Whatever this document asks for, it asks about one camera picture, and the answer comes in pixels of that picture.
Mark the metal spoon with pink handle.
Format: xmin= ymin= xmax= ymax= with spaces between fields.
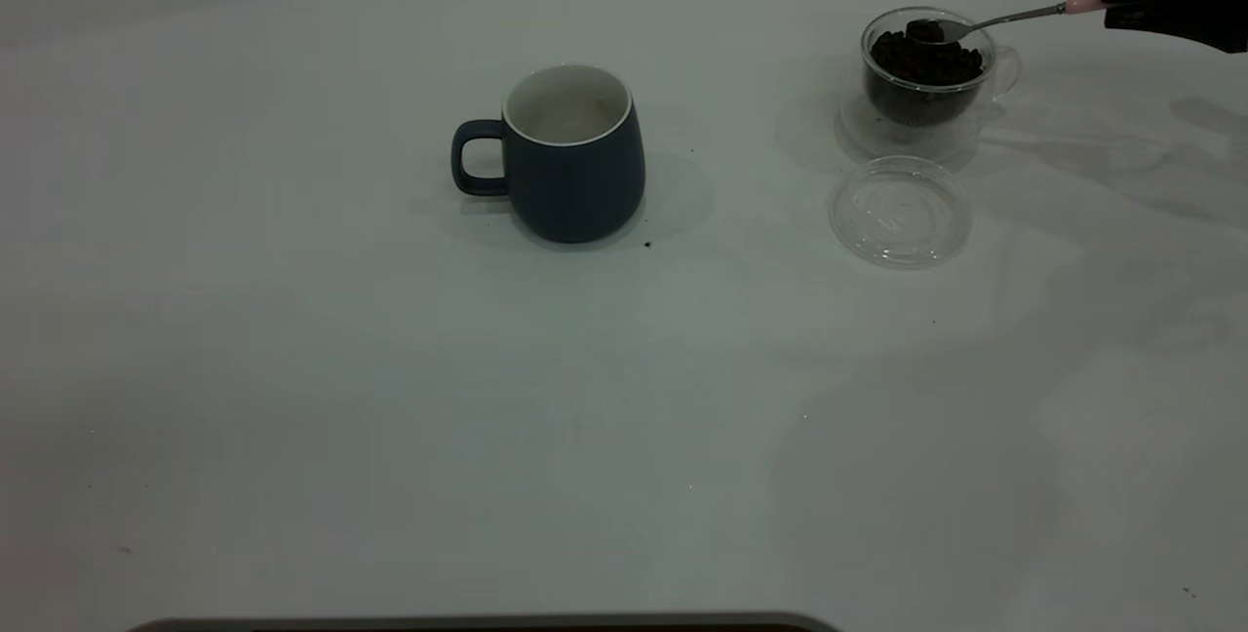
xmin=905 ymin=0 xmax=1108 ymax=46

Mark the dark grey ceramic mug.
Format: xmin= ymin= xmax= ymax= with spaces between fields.
xmin=450 ymin=63 xmax=646 ymax=245

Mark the glass cup with coffee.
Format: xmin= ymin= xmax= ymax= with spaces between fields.
xmin=867 ymin=27 xmax=986 ymax=126

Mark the clear glass handled cup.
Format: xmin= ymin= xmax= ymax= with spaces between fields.
xmin=838 ymin=7 xmax=1022 ymax=166

